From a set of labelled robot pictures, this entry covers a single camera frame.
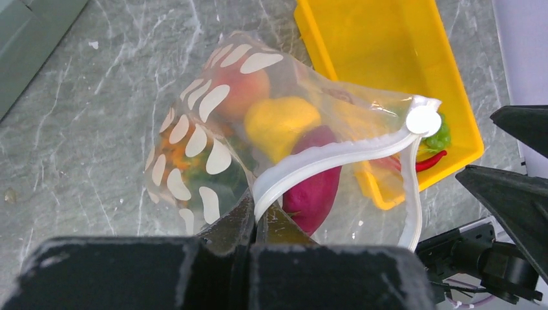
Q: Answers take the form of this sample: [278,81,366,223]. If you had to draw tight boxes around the green toy grapes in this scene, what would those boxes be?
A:
[421,113,451,153]

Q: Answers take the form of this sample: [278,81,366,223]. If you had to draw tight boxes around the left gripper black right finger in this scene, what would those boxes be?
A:
[248,204,435,309]

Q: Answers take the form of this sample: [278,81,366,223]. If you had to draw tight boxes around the yellow plastic tray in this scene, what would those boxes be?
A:
[294,1,484,190]

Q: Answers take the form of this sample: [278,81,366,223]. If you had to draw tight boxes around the purple toy sweet potato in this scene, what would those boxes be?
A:
[282,125,342,236]

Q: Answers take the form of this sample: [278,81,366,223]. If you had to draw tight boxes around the toy peach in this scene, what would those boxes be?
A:
[213,65,270,121]

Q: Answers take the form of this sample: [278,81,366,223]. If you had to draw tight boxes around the yellow toy pear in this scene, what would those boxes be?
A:
[244,96,321,163]

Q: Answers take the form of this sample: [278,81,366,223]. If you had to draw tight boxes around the clear zip top bag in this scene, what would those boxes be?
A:
[144,32,442,250]

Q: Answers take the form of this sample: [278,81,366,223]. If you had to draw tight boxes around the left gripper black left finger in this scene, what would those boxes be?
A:
[3,193,254,309]

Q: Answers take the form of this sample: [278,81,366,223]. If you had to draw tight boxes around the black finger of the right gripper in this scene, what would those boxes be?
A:
[490,105,547,158]

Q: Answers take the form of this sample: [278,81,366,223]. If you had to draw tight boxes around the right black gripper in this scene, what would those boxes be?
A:
[416,165,547,305]

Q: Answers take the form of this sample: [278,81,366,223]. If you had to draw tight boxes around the red toy chili pepper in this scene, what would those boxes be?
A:
[372,149,448,174]

